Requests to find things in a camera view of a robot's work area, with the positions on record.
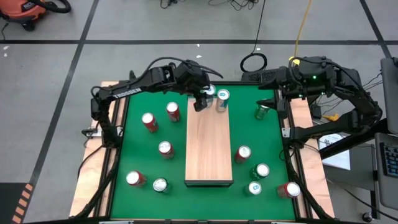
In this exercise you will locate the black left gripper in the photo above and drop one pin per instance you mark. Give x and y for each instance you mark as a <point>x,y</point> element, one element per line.
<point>192,77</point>

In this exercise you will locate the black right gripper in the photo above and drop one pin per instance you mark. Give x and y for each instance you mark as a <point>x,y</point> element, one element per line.
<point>286,91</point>

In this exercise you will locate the red soda can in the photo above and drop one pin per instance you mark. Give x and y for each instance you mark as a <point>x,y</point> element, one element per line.
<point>148,118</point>
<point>172,107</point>
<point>165,147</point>
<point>293,189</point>
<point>244,152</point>
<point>133,178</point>

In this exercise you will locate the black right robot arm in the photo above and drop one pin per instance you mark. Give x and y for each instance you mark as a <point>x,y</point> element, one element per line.
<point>363,105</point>

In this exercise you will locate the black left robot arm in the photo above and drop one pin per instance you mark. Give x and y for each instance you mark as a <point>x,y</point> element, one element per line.
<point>149,81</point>

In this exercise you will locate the wooden shelf black metal legs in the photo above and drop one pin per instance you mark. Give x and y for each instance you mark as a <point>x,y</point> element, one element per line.
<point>208,146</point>

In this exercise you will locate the green soda can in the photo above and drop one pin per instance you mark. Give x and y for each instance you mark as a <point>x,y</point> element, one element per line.
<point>261,113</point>
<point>160,184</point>
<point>262,170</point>

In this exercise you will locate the black perforated computer case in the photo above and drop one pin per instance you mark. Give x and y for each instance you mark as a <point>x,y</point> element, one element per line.
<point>252,76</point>

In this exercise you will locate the black stand beam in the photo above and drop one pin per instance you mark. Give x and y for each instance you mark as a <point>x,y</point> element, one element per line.
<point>351,141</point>

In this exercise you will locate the white paper sheet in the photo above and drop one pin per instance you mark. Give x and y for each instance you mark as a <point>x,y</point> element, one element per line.
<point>340,160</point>

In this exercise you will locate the grey monitor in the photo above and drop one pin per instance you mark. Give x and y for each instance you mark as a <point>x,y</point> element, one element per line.
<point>390,93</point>

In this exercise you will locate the green table mat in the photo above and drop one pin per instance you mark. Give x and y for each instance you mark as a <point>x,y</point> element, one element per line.
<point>140,202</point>

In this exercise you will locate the grey keyboard console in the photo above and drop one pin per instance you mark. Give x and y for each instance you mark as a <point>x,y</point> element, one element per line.
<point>388,186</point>

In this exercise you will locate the black caster wheel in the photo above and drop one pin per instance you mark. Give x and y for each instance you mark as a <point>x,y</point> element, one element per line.
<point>367,217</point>

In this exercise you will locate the orange shop vacuum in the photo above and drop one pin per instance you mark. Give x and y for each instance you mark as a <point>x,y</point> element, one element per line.
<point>21,12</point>

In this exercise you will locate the hazard striped floor mat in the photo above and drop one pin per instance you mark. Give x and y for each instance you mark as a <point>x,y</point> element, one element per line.
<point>9,202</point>

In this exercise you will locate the black aluminium table frame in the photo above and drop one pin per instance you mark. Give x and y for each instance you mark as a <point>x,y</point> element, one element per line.
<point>242,82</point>

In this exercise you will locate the silver frame plate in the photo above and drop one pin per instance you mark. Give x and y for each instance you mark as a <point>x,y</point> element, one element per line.
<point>116,222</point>
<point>287,222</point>

